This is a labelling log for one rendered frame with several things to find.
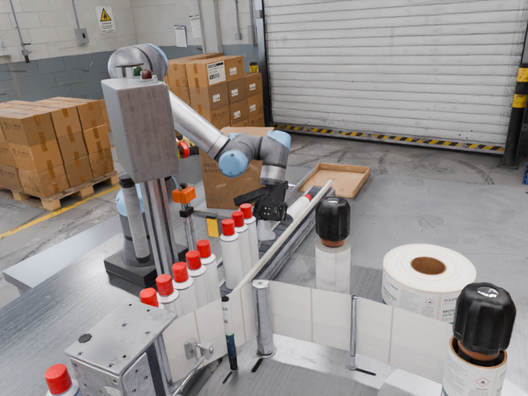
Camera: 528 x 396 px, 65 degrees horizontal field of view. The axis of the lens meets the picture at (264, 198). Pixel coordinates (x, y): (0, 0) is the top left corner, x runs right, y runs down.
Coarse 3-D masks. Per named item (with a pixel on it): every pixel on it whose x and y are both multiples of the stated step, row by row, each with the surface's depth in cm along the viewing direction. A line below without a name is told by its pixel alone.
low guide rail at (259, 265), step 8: (328, 184) 174; (320, 192) 166; (312, 200) 160; (304, 216) 152; (296, 224) 146; (288, 232) 140; (280, 240) 134; (272, 248) 130; (264, 256) 126; (256, 264) 122; (264, 264) 125; (256, 272) 121; (248, 280) 117
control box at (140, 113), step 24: (120, 96) 77; (144, 96) 79; (168, 96) 82; (120, 120) 80; (144, 120) 81; (168, 120) 83; (120, 144) 87; (144, 144) 82; (168, 144) 85; (144, 168) 84; (168, 168) 86
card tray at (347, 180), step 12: (324, 168) 213; (336, 168) 210; (348, 168) 207; (360, 168) 204; (300, 180) 192; (312, 180) 201; (324, 180) 200; (336, 180) 199; (348, 180) 198; (360, 180) 188; (336, 192) 185; (348, 192) 185
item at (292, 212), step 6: (300, 198) 159; (306, 198) 160; (294, 204) 154; (300, 204) 155; (306, 204) 158; (288, 210) 150; (294, 210) 151; (300, 210) 153; (288, 216) 148; (294, 216) 149; (282, 222) 150; (288, 222) 150
